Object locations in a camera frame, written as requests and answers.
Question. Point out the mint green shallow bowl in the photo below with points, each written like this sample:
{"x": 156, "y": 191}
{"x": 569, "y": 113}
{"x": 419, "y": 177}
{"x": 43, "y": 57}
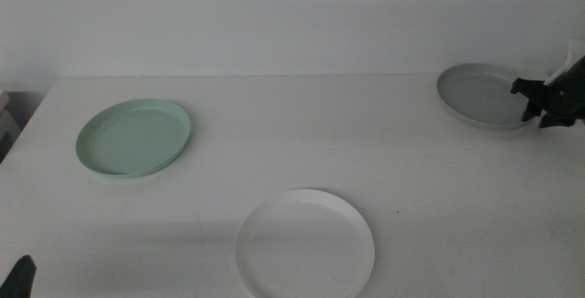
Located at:
{"x": 132, "y": 140}

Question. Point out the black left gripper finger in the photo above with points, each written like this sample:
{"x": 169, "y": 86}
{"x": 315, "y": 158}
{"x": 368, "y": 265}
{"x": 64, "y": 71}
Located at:
{"x": 20, "y": 279}

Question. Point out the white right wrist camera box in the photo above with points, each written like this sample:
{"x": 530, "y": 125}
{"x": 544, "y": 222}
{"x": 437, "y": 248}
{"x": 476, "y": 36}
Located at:
{"x": 575, "y": 53}

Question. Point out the grey shallow bowl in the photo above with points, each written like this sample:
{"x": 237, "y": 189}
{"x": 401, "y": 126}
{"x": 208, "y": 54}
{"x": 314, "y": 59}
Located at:
{"x": 480, "y": 97}

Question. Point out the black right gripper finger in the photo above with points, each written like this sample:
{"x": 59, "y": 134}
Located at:
{"x": 532, "y": 111}
{"x": 557, "y": 122}

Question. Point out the white shallow bowl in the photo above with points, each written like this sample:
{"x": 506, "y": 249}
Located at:
{"x": 304, "y": 247}

